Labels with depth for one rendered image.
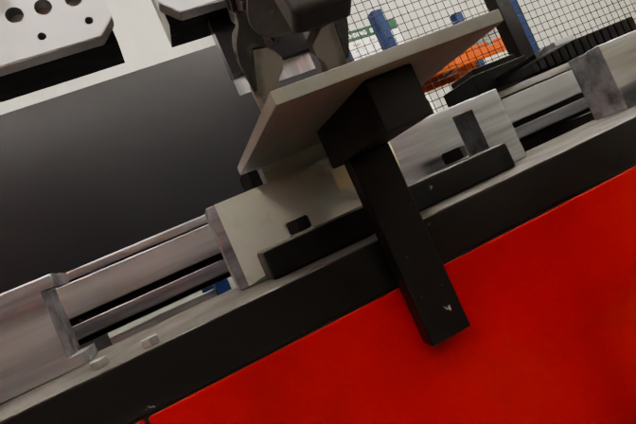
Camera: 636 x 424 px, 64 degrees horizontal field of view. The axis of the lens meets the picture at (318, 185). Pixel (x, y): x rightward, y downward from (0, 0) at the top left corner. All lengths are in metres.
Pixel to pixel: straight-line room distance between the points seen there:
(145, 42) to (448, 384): 5.01
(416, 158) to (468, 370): 0.25
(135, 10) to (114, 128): 4.36
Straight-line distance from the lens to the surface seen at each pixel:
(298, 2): 0.37
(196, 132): 1.12
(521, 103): 1.04
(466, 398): 0.51
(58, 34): 0.60
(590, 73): 0.83
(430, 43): 0.37
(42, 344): 0.58
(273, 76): 0.47
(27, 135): 1.16
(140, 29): 5.38
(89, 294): 0.82
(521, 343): 0.53
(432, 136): 0.63
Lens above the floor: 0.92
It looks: 2 degrees up
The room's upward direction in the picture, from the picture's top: 24 degrees counter-clockwise
